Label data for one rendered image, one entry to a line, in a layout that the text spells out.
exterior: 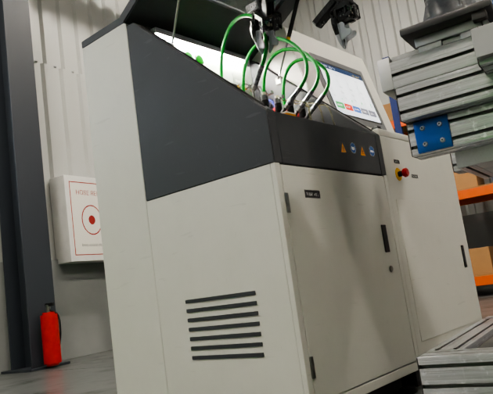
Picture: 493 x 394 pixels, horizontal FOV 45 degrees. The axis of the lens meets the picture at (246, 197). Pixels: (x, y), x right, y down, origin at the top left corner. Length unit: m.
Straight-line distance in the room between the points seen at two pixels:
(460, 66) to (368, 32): 7.78
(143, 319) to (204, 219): 0.46
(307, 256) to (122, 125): 0.89
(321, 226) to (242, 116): 0.42
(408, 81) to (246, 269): 0.71
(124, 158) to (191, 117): 0.37
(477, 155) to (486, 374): 0.57
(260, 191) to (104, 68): 0.91
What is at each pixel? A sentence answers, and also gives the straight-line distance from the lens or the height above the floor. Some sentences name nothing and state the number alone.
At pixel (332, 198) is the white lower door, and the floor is 0.69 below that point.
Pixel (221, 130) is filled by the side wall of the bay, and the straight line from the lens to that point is 1.87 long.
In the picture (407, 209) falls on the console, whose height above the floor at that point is 0.66.
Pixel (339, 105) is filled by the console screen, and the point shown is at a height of 1.19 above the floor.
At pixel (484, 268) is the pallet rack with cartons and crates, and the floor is 0.30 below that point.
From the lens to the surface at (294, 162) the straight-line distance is 1.80.
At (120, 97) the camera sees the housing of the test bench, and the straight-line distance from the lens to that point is 2.27.
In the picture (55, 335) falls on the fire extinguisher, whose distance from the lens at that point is 5.54.
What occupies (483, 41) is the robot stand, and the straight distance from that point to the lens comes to 1.48.
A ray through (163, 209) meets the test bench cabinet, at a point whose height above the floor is 0.75.
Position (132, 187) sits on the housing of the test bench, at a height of 0.86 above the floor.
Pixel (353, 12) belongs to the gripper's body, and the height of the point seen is 1.35.
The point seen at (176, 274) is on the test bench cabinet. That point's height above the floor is 0.52.
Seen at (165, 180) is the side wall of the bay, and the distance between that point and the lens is 2.04.
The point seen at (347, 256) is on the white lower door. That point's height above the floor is 0.50.
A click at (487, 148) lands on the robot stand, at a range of 1.68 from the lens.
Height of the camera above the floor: 0.44
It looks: 9 degrees up
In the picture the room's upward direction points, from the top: 8 degrees counter-clockwise
